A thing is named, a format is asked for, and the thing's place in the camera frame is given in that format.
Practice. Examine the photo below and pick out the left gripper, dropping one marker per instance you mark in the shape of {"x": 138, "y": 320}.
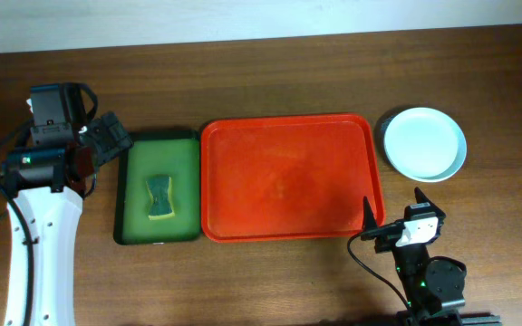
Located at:
{"x": 108, "y": 136}

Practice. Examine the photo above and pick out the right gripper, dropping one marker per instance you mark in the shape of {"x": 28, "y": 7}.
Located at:
{"x": 437, "y": 216}

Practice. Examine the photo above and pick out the light blue plate top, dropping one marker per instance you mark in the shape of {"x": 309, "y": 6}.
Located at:
{"x": 424, "y": 144}

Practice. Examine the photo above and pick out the green yellow sponge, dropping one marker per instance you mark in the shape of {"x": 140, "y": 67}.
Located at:
{"x": 160, "y": 192}

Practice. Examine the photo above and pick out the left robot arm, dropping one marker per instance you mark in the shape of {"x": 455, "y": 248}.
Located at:
{"x": 45, "y": 179}

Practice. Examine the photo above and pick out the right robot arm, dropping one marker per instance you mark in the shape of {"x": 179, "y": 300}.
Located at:
{"x": 432, "y": 286}

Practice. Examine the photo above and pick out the green plastic tray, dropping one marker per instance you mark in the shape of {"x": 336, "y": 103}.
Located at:
{"x": 173, "y": 153}

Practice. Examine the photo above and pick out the red plastic tray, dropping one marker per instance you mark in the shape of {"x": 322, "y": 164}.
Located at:
{"x": 285, "y": 178}

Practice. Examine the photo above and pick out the black aluminium rail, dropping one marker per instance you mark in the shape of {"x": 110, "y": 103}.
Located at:
{"x": 477, "y": 319}

